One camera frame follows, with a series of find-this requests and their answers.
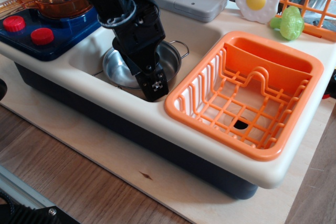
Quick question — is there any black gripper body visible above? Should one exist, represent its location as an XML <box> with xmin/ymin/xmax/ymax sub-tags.
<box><xmin>110</xmin><ymin>0</ymin><xmax>165</xmax><ymax>76</ymax></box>

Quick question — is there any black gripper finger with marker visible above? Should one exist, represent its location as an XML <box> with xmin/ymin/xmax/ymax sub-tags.
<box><xmin>135</xmin><ymin>63</ymin><xmax>169</xmax><ymax>102</ymax></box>

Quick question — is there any stainless steel two-handled pan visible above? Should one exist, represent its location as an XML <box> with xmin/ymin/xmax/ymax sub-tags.
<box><xmin>101</xmin><ymin>40</ymin><xmax>190</xmax><ymax>90</ymax></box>

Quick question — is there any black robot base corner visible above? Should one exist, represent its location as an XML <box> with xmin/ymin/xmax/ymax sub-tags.
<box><xmin>1</xmin><ymin>190</ymin><xmax>79</xmax><ymax>224</ymax></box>

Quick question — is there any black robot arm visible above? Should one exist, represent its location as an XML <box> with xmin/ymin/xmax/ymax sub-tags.
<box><xmin>88</xmin><ymin>0</ymin><xmax>169</xmax><ymax>102</ymax></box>

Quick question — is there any cream toy sink unit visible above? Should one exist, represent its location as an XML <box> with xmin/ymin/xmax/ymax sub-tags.
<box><xmin>1</xmin><ymin>2</ymin><xmax>335</xmax><ymax>189</ymax></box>

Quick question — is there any orange plastic drying rack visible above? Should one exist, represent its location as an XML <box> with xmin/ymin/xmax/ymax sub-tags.
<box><xmin>164</xmin><ymin>31</ymin><xmax>324</xmax><ymax>161</ymax></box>

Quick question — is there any amber transparent saucepan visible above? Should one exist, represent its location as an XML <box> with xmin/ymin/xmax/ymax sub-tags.
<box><xmin>1</xmin><ymin>0</ymin><xmax>92</xmax><ymax>19</ymax></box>

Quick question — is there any right red stove knob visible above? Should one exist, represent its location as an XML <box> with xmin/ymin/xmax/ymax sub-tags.
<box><xmin>30</xmin><ymin>28</ymin><xmax>54</xmax><ymax>46</ymax></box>

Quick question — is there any red stove knob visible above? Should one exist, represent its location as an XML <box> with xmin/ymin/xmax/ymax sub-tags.
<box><xmin>30</xmin><ymin>28</ymin><xmax>54</xmax><ymax>46</ymax></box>
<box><xmin>3</xmin><ymin>16</ymin><xmax>26</xmax><ymax>32</ymax></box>

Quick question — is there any blue toy stove top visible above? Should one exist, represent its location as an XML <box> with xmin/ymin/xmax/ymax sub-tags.
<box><xmin>1</xmin><ymin>5</ymin><xmax>102</xmax><ymax>61</ymax></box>

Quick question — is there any light plywood base board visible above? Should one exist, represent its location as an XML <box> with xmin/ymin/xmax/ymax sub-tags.
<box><xmin>1</xmin><ymin>57</ymin><xmax>335</xmax><ymax>223</ymax></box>

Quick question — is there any left red stove knob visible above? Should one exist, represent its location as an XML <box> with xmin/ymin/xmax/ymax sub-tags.
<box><xmin>3</xmin><ymin>16</ymin><xmax>26</xmax><ymax>32</ymax></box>

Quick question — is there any green toy broccoli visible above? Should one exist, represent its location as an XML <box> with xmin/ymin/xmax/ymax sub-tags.
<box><xmin>270</xmin><ymin>6</ymin><xmax>305</xmax><ymax>40</ymax></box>

